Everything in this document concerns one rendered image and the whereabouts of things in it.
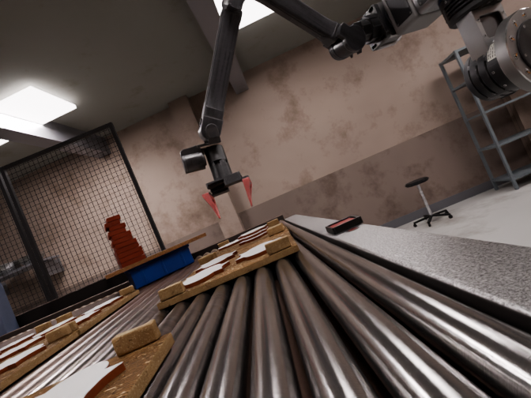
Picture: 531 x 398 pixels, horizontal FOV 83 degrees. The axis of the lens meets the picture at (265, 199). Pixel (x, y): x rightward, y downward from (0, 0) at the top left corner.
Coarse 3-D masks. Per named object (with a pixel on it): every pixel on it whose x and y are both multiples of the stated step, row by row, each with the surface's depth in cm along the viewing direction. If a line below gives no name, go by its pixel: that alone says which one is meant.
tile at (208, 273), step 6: (222, 264) 81; (228, 264) 82; (204, 270) 84; (210, 270) 79; (216, 270) 75; (222, 270) 75; (192, 276) 82; (198, 276) 77; (204, 276) 73; (210, 276) 73; (186, 282) 76; (192, 282) 72; (198, 282) 72
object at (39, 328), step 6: (42, 324) 121; (48, 324) 121; (36, 330) 120; (42, 330) 120; (24, 336) 118; (30, 336) 113; (18, 342) 109; (24, 342) 108; (6, 348) 106; (12, 348) 106; (0, 354) 101
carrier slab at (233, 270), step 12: (264, 240) 104; (240, 252) 100; (288, 252) 69; (240, 264) 75; (252, 264) 69; (264, 264) 69; (216, 276) 72; (228, 276) 69; (192, 288) 69; (204, 288) 69; (168, 300) 69; (180, 300) 69
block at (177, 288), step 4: (172, 284) 70; (176, 284) 69; (180, 284) 69; (164, 288) 69; (168, 288) 69; (172, 288) 69; (176, 288) 69; (180, 288) 69; (184, 288) 70; (160, 292) 69; (164, 292) 69; (168, 292) 69; (172, 292) 69; (176, 292) 69; (180, 292) 69; (160, 296) 69; (164, 296) 69; (168, 296) 69; (160, 300) 69; (164, 300) 69
